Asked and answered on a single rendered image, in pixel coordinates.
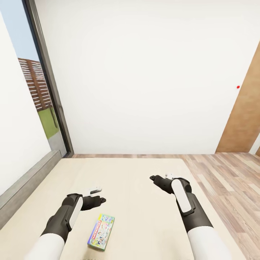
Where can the board game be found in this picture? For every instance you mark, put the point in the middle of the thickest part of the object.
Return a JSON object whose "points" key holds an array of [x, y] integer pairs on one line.
{"points": [[101, 232]]}

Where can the electric switch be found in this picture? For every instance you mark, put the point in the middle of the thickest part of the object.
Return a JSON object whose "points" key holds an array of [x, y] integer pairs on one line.
{"points": [[237, 87]]}

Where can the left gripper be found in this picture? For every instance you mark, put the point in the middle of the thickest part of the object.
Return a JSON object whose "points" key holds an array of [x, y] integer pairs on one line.
{"points": [[95, 201]]}

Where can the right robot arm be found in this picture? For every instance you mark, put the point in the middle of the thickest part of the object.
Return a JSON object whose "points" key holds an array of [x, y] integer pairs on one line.
{"points": [[204, 240]]}

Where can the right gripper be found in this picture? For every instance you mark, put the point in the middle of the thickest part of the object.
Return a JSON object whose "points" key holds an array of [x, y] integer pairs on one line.
{"points": [[159, 181]]}

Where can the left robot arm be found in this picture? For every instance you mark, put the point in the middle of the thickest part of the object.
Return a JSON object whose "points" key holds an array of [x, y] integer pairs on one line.
{"points": [[50, 244]]}

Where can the bed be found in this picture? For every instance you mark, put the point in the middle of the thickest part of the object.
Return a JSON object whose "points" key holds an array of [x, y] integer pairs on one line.
{"points": [[147, 225]]}

